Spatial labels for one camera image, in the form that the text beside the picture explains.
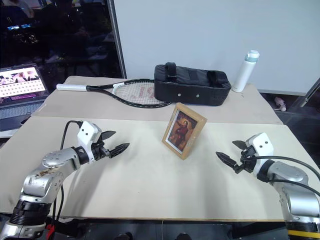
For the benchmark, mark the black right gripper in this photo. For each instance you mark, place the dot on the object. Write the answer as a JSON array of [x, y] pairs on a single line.
[[247, 162]]

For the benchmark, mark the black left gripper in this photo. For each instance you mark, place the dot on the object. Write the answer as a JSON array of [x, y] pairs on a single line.
[[99, 151]]

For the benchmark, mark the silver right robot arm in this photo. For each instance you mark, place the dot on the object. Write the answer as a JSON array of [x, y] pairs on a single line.
[[300, 200]]

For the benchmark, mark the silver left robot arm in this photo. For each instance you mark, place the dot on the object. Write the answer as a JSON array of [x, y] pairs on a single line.
[[37, 180]]

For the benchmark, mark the grey metal stand leg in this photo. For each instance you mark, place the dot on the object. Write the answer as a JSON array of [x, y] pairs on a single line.
[[311, 91]]

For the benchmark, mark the black white tennis racket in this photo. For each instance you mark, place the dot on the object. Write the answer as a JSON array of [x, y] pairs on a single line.
[[140, 93]]

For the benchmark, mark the pink object on floor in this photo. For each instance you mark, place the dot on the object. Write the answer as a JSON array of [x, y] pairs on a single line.
[[280, 103]]

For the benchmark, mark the black padded bag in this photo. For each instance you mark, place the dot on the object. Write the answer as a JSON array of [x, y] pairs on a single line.
[[190, 86]]

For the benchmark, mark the white water bottle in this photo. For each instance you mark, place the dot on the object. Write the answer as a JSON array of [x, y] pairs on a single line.
[[245, 72]]

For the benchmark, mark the dark rounded shape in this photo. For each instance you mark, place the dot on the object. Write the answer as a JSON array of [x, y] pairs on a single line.
[[183, 236], [125, 236]]

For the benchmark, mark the open laptop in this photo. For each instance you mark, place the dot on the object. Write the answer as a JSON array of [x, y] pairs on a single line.
[[20, 82]]

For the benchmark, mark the white partition board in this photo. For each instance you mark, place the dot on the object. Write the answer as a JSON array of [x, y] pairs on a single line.
[[212, 32]]

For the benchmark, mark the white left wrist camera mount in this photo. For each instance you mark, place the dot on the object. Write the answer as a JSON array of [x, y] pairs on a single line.
[[87, 132]]

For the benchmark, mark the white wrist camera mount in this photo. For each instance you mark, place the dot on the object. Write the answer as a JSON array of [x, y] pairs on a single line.
[[87, 132], [262, 145]]

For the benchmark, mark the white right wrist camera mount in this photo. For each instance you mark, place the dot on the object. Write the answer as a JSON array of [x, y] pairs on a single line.
[[262, 145]]

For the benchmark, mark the wooden picture frame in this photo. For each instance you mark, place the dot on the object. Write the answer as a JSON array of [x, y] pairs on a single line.
[[183, 131]]

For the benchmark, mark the silver metal window post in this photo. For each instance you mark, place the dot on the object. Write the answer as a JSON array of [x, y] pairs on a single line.
[[117, 40]]

